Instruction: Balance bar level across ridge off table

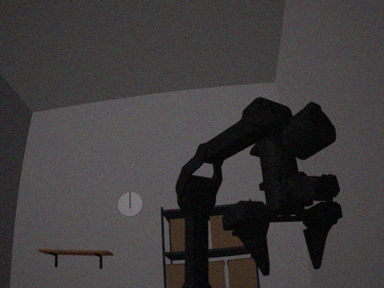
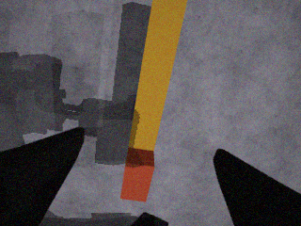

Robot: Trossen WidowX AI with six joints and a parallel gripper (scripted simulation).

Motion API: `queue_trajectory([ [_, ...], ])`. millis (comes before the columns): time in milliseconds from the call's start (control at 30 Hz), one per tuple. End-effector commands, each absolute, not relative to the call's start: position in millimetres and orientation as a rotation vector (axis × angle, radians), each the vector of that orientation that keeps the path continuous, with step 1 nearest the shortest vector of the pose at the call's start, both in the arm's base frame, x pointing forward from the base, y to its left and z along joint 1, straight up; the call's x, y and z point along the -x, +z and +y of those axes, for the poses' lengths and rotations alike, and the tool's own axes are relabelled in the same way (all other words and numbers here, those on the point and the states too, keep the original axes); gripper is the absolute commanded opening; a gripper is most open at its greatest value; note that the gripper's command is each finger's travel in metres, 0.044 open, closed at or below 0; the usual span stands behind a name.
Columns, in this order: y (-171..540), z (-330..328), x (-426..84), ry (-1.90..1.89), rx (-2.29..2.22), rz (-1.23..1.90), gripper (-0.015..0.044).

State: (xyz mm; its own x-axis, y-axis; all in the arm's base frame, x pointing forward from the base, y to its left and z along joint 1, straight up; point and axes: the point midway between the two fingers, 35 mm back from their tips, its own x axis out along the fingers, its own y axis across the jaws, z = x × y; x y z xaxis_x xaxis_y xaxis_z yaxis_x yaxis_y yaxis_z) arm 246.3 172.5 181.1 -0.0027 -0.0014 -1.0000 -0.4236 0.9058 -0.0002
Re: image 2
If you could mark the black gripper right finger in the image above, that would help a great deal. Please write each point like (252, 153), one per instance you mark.
(253, 198)

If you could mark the yellow bar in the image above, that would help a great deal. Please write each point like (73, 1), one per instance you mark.
(163, 33)

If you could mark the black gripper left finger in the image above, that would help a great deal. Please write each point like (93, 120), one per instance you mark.
(31, 175)

